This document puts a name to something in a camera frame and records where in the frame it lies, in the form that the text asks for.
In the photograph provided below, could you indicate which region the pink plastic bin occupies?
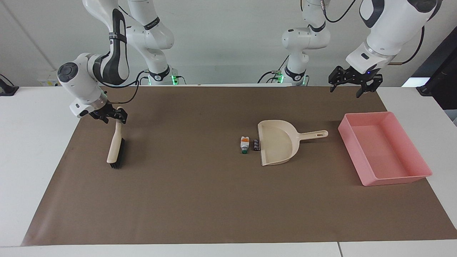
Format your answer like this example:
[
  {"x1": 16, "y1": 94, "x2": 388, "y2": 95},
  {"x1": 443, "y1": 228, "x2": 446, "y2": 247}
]
[{"x1": 337, "y1": 111, "x2": 433, "y2": 187}]

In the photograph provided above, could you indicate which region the cream brush with black bristles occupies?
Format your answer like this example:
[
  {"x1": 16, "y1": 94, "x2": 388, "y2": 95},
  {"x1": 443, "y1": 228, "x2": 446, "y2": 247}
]
[{"x1": 106, "y1": 119, "x2": 126, "y2": 169}]

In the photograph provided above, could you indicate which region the black cable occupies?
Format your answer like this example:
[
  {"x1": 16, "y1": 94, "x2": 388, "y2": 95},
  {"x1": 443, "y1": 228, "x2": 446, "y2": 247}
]
[
  {"x1": 321, "y1": 0, "x2": 357, "y2": 24},
  {"x1": 257, "y1": 55, "x2": 290, "y2": 85},
  {"x1": 388, "y1": 25, "x2": 426, "y2": 66},
  {"x1": 94, "y1": 70, "x2": 149, "y2": 105}
]

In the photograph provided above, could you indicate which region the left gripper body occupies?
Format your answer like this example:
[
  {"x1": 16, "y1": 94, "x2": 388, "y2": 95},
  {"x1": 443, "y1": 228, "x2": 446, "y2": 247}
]
[{"x1": 343, "y1": 66, "x2": 376, "y2": 85}]

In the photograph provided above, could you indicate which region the cream plastic dustpan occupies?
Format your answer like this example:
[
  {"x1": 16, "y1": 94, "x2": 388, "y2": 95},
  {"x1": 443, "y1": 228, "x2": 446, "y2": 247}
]
[{"x1": 257, "y1": 120, "x2": 329, "y2": 167}]

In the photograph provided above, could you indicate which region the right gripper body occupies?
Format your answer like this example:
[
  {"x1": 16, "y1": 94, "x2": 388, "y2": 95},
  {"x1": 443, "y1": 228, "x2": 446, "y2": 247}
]
[{"x1": 89, "y1": 105, "x2": 115, "y2": 120}]

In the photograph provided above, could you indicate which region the black stand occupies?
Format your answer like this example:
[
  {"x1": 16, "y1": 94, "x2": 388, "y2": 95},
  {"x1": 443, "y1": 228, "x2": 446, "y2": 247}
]
[
  {"x1": 0, "y1": 74, "x2": 19, "y2": 97},
  {"x1": 416, "y1": 35, "x2": 457, "y2": 112}
]

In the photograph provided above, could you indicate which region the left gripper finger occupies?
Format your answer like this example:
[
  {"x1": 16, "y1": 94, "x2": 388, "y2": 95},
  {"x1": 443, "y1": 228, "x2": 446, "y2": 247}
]
[
  {"x1": 328, "y1": 66, "x2": 349, "y2": 94},
  {"x1": 356, "y1": 74, "x2": 383, "y2": 99}
]

